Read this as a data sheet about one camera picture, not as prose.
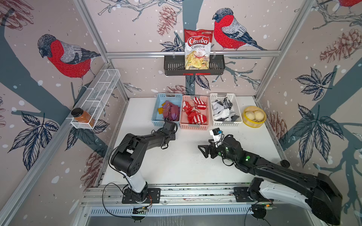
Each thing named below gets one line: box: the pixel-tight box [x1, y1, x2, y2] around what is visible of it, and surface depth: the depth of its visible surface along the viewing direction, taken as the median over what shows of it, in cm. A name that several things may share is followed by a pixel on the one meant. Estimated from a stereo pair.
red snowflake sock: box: [181, 100, 196, 115], surface depth 112 cm
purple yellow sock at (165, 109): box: [157, 100, 171, 116], surface depth 112 cm
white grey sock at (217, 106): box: [212, 99, 225, 116], surface depth 110 cm
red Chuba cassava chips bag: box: [183, 28, 214, 71], surface depth 87 cm
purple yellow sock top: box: [161, 100, 181, 122], surface depth 104 cm
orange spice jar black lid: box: [71, 107, 96, 128], surface depth 62 cm
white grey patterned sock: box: [222, 96, 233, 111], surface depth 113 cm
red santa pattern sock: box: [187, 110, 207, 125], surface depth 106 cm
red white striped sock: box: [192, 96, 207, 110], surface depth 113 cm
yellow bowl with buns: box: [241, 105, 267, 129], surface depth 103 cm
